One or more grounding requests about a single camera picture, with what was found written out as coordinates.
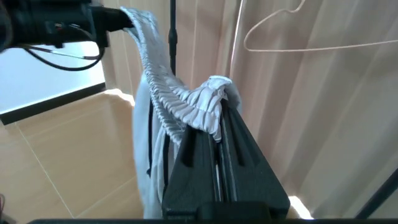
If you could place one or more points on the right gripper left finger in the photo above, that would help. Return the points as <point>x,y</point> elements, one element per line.
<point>189,180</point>

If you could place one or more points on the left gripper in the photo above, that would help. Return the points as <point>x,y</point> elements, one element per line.
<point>56,21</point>

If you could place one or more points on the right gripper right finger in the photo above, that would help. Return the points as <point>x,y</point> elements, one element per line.
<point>248,180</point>

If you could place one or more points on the pale grey shorts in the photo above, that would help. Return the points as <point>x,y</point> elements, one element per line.
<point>192,102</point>

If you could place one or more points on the black clothes rack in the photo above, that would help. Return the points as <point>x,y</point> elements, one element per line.
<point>173,37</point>

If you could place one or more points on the pink clothes hanger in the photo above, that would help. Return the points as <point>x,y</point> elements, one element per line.
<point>311,49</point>

